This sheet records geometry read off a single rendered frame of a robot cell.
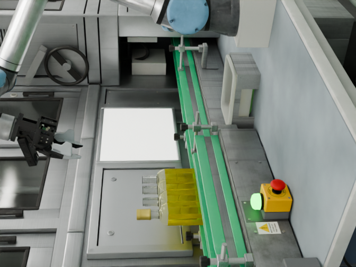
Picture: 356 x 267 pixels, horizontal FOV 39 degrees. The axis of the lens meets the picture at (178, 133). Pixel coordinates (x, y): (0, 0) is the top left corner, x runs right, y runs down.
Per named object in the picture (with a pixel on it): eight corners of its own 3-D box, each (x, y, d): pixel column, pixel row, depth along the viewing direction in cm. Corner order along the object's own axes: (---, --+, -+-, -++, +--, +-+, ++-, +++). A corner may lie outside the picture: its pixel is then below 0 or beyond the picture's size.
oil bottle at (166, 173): (216, 179, 179) (156, 180, 177) (217, 167, 176) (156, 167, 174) (218, 189, 174) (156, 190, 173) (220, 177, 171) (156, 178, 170)
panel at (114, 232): (174, 111, 239) (101, 112, 236) (174, 106, 237) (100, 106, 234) (193, 257, 165) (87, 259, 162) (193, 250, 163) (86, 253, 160)
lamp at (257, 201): (259, 202, 140) (248, 202, 140) (261, 189, 138) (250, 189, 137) (262, 213, 136) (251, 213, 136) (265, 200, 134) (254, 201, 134)
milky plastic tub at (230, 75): (242, 105, 194) (220, 105, 193) (249, 51, 182) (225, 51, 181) (251, 131, 180) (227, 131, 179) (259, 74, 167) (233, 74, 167)
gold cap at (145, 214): (150, 218, 156) (136, 219, 156) (150, 221, 160) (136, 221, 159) (150, 207, 158) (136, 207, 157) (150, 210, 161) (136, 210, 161)
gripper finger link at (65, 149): (82, 150, 150) (53, 138, 149) (77, 165, 153) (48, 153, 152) (86, 145, 153) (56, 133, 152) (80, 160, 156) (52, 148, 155)
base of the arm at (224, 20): (234, -24, 158) (203, -24, 157) (241, 5, 148) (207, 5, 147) (229, 17, 169) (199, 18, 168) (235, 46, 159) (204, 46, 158)
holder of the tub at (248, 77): (242, 117, 197) (222, 117, 196) (250, 52, 182) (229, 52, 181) (250, 143, 183) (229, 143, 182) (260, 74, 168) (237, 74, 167)
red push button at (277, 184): (267, 187, 137) (269, 177, 135) (282, 187, 137) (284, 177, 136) (270, 197, 134) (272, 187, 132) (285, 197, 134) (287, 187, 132)
